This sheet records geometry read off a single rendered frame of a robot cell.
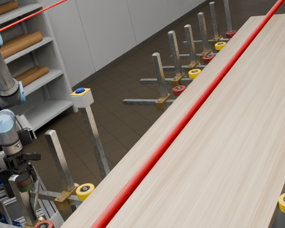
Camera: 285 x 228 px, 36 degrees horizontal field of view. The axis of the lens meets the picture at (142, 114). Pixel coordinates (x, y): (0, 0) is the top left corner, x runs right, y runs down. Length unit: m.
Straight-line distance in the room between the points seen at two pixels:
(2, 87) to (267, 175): 1.30
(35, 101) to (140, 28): 2.25
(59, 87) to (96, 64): 1.00
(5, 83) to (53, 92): 3.01
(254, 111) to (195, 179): 0.59
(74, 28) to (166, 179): 4.04
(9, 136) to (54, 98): 3.46
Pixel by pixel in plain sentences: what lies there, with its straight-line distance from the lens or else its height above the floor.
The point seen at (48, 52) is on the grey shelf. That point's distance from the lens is 4.98.
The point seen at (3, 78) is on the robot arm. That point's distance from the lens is 2.20.
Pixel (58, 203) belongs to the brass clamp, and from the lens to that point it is 2.01.
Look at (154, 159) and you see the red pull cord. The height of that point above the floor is 1.75.
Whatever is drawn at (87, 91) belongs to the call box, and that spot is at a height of 1.22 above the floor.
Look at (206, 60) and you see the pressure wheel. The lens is 3.03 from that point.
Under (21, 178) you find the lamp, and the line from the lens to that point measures 1.75.
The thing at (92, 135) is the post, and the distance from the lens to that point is 2.13.
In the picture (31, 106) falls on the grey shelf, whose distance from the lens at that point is 5.19.
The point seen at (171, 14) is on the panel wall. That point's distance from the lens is 7.49.
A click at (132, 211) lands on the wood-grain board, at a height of 0.90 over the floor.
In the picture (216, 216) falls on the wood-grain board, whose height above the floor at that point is 0.90.
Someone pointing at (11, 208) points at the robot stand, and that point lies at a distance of 3.35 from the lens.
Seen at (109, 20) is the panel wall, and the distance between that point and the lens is 6.19.
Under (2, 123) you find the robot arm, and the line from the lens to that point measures 1.80.
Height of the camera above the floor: 1.92
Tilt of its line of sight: 25 degrees down
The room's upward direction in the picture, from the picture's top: 14 degrees counter-clockwise
